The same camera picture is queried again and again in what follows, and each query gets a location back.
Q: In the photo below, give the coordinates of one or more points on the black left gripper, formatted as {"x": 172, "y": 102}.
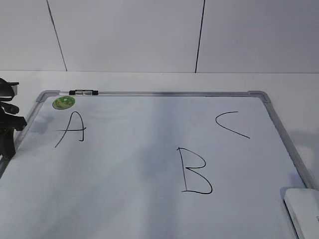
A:
{"x": 9, "y": 122}

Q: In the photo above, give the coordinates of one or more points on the white rectangular board eraser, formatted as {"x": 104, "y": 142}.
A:
{"x": 303, "y": 208}

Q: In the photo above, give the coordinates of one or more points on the green round magnet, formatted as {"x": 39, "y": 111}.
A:
{"x": 63, "y": 103}

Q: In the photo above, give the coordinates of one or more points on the black and silver marker pen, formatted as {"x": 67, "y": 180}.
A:
{"x": 83, "y": 92}

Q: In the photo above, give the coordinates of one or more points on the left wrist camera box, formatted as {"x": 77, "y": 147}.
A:
{"x": 14, "y": 86}

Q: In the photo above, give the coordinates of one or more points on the white board with aluminium frame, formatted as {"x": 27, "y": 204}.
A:
{"x": 152, "y": 165}

